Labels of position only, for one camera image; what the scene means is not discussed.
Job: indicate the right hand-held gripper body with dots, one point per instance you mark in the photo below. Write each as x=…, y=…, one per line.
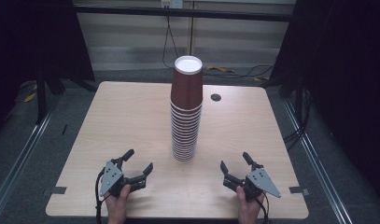
x=262, y=182

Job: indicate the stack of brown paper cups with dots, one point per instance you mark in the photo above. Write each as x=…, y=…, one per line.
x=186, y=93

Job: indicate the black horizontal metal bar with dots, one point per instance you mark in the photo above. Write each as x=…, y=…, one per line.
x=131, y=12

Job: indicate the grey table edge bracket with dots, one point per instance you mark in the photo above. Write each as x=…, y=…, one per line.
x=298, y=189
x=57, y=190

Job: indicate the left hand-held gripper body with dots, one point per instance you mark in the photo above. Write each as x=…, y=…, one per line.
x=111, y=178

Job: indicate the black round table grommet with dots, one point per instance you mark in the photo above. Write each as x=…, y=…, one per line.
x=216, y=97

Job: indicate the yellow tape strip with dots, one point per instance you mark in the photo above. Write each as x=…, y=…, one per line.
x=218, y=68
x=30, y=97
x=260, y=79

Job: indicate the grey metal floor rail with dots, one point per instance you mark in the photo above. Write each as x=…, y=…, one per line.
x=19, y=155
x=321, y=168

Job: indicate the black metal stand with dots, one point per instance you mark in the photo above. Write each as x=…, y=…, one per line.
x=41, y=99

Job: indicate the person's left hand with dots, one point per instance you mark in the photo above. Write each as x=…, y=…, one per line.
x=117, y=207

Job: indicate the person's right hand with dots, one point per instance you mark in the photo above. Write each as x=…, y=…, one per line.
x=250, y=210

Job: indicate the white wall outlet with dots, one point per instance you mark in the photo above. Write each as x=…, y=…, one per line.
x=172, y=3

